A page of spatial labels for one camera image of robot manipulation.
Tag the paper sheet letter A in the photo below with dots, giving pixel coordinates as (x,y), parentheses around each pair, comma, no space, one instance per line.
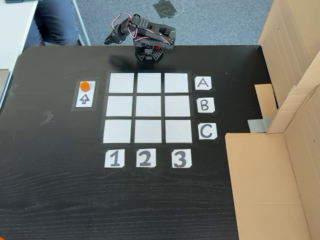
(203,83)

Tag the black tape patch on floor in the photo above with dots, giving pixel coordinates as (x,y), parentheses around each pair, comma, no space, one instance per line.
(166,10)

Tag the paper sheet number 2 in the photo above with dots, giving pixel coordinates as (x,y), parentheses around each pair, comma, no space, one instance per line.
(146,158)

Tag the paper sheet number 1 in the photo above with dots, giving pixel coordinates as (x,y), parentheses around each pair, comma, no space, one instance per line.
(114,158)

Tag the tall brown cardboard panel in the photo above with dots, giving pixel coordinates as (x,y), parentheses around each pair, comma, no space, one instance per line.
(287,50)

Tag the white grid sheet black tape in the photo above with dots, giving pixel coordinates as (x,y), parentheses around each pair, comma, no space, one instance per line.
(148,106)

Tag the person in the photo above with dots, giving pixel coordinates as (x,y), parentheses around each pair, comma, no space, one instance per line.
(55,22)

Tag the white metal table leg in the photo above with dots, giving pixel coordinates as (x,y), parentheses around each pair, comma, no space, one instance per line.
(81,25)

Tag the white side table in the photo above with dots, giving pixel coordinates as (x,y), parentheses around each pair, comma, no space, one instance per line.
(12,32)

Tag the red black table clamp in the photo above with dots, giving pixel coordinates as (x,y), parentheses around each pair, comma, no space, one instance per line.
(156,47)

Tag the grey flat object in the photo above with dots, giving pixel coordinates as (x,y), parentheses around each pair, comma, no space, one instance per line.
(3,82)

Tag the large open cardboard box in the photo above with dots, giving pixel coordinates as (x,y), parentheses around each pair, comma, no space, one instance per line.
(262,187)

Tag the grey duct tape piece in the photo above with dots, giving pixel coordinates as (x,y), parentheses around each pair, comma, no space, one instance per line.
(257,125)

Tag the white arrow paper sheet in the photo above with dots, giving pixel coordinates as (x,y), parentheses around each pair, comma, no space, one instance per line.
(89,103)

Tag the orange object corner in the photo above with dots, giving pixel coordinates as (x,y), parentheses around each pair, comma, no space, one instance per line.
(2,238)

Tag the paper sheet number 3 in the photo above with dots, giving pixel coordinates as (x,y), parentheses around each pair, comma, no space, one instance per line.
(181,158)

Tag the paper sheet letter B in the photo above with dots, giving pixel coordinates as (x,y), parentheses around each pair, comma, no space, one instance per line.
(205,105)

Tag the round orange token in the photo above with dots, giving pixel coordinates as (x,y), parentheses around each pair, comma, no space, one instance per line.
(84,86)

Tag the small flat cardboard piece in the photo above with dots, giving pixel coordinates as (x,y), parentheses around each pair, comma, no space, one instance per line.
(265,100)

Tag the dark flat device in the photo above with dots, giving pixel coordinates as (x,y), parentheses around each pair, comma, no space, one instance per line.
(15,1)

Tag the paper sheet letter C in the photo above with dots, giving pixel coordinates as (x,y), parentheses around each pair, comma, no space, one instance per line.
(207,131)

